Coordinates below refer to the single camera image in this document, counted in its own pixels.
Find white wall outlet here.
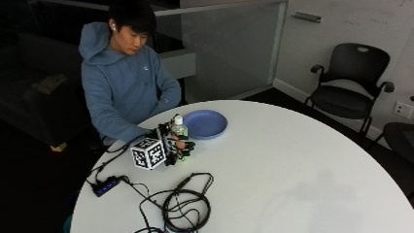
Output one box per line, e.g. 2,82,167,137
392,101,414,120

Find the person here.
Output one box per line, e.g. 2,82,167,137
78,0,184,148

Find glass partition with metal frame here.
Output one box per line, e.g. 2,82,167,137
154,0,291,105

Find tan patterned cushion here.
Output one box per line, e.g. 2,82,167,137
31,73,70,95

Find black hub with blue lights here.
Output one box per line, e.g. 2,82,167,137
91,176,123,198

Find blue round plate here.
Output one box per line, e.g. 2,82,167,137
183,109,230,141

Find coiled black cable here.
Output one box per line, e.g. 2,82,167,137
119,172,216,233

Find grey wall-mounted tray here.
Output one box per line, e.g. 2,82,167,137
292,11,324,24

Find black office chair with armrests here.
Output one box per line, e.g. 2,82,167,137
304,42,396,138

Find white cube with black markers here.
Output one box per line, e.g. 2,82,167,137
130,137,168,171

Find thin black glove cable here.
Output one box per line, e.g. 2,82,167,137
84,133,151,187

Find dark sofa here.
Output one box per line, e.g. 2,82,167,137
0,31,96,153

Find blue hooded sweatshirt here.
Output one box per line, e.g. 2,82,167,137
78,21,184,147

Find clear plastic bottle white cap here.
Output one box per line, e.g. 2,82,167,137
171,115,191,138

